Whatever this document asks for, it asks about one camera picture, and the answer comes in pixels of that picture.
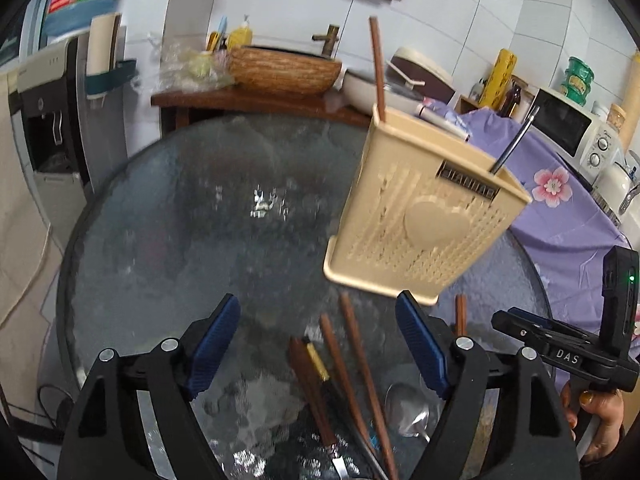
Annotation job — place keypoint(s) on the black chopstick with gold band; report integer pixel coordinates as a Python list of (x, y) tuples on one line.
[(320, 366)]

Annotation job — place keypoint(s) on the purple floral cloth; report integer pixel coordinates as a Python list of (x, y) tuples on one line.
[(565, 230)]

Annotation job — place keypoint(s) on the metal spoon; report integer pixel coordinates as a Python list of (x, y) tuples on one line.
[(407, 410)]

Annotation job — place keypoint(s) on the teal cup holder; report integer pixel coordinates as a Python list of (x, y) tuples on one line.
[(112, 77)]

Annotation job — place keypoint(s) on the yellow soap bottle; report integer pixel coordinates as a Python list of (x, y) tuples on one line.
[(241, 35)]

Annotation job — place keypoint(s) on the dark wooden counter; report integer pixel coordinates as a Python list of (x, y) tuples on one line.
[(240, 102)]

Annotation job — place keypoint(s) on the woven-pattern wash basin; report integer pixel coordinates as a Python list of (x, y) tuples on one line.
[(285, 72)]

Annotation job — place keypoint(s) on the clear jar with tan contents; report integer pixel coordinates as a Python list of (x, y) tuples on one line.
[(617, 119)]

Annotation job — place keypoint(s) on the white brown rice cooker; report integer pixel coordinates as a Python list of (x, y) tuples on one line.
[(425, 72)]

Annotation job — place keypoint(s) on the white kettle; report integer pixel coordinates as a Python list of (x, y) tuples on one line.
[(612, 190)]

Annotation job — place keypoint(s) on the small white jar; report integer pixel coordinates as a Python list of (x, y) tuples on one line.
[(599, 108)]

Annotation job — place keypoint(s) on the white pan with lid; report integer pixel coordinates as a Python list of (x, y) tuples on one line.
[(362, 92)]

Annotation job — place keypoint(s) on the beige plastic utensil holder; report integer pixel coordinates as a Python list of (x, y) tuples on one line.
[(425, 210)]

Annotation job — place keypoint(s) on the stack of green bowls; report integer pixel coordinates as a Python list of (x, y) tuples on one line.
[(577, 80)]

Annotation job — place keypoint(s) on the white microwave oven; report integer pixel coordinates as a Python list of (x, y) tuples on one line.
[(565, 120)]

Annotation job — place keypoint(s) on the white water dispenser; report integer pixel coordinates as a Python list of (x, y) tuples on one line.
[(45, 110)]

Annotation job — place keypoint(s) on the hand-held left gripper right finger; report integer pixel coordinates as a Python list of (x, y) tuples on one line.
[(420, 345)]

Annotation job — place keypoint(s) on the short paper cup stack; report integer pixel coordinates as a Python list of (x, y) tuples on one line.
[(102, 42)]

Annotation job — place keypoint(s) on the brown glass bottle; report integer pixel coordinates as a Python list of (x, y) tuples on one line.
[(510, 102)]

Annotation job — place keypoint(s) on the small wooden box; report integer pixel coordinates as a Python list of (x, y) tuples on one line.
[(469, 105)]

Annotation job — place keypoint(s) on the clear plastic bag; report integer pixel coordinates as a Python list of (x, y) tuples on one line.
[(185, 65)]

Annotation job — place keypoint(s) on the person's right hand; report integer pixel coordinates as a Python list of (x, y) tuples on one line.
[(605, 420)]

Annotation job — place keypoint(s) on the bamboo-style faucet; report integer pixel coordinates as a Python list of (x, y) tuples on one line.
[(327, 40)]

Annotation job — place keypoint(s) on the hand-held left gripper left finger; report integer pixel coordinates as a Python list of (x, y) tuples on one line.
[(215, 345)]

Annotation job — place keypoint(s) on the yellow wrap roll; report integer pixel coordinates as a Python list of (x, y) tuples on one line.
[(500, 80)]

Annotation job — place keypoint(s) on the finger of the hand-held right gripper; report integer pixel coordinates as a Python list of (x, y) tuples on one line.
[(520, 332), (555, 325)]

